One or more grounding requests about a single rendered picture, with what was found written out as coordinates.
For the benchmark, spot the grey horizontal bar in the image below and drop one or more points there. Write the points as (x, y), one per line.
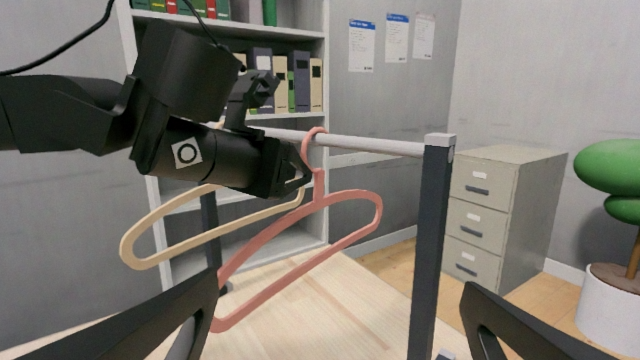
(437, 153)

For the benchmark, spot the pink clothes hanger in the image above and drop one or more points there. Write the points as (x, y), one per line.
(220, 325)

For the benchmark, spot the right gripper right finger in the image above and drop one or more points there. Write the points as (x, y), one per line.
(486, 316)

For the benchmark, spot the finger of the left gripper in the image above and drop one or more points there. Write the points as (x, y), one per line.
(289, 187)
(291, 171)

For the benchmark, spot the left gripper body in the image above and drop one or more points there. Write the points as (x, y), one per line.
(244, 158)

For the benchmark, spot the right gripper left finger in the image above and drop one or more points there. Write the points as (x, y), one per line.
(136, 332)

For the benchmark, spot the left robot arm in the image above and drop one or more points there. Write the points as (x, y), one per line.
(174, 72)

